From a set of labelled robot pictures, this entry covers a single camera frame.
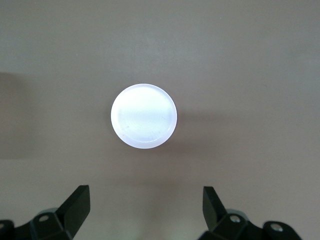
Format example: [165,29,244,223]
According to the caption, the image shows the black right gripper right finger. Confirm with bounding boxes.
[199,185,304,240]

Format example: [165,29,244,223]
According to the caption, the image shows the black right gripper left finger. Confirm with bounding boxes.
[0,184,91,240]

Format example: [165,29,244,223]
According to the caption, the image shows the pale pink round plate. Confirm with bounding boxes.
[110,83,178,150]

